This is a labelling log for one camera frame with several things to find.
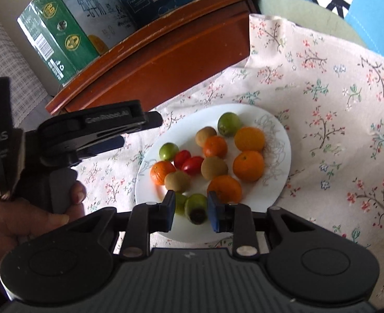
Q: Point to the small mandarin orange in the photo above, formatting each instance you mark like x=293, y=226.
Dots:
x=215, y=146
x=162, y=172

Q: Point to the wooden headboard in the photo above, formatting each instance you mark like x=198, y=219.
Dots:
x=178, y=55

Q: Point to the red cherry tomato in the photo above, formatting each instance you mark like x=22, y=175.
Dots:
x=182, y=158
x=193, y=165

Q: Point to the white plate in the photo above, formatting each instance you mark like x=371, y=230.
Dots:
x=276, y=156

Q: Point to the floral tablecloth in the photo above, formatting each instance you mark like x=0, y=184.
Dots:
x=325, y=104

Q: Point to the pale green bedsheet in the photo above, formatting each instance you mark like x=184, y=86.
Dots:
x=276, y=6

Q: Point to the green carton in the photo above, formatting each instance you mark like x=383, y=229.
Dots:
x=48, y=39

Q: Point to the person's left hand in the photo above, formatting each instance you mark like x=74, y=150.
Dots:
x=15, y=221

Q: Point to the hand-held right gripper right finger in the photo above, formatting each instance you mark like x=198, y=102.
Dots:
x=213, y=212

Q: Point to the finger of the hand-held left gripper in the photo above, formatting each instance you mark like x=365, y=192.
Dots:
x=103, y=146
x=154, y=119

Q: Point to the blue printed cloth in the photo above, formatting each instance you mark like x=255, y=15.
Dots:
x=374, y=6

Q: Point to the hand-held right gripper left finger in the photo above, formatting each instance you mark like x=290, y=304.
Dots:
x=170, y=209

